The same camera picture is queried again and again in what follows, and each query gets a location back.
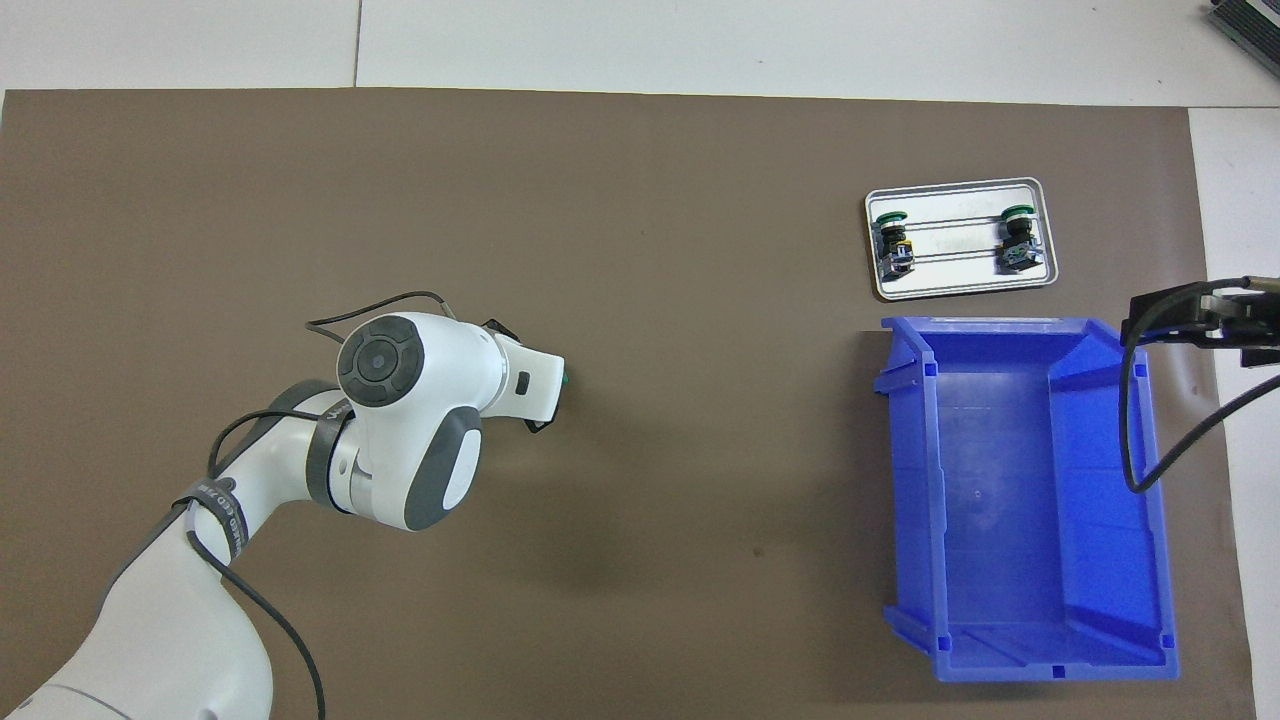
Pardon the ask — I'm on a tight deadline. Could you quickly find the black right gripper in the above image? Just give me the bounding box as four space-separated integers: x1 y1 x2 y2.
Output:
1120 275 1280 369

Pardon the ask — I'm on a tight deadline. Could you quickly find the brown table mat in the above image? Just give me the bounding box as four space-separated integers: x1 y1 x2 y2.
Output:
0 88 1259 720

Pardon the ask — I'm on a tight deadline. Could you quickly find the silver metal tray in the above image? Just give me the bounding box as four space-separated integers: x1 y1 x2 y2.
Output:
864 177 1059 301

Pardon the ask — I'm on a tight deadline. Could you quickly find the blue plastic storage bin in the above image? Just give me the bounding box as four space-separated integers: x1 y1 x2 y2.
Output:
872 316 1181 684

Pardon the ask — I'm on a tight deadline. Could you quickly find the grey ribbed device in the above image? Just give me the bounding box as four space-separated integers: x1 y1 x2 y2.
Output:
1205 0 1280 63

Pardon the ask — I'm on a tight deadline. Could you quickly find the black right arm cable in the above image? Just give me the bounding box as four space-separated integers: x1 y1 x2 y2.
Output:
1119 285 1280 495

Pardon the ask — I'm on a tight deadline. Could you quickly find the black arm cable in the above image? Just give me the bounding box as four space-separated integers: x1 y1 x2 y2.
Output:
188 291 463 720
1119 285 1280 495

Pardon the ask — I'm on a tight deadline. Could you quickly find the grey velcro cable strap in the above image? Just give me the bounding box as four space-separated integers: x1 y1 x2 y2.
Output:
304 398 358 513
183 478 251 563

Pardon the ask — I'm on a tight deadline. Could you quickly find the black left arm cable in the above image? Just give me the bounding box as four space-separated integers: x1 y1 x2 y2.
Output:
188 291 463 720

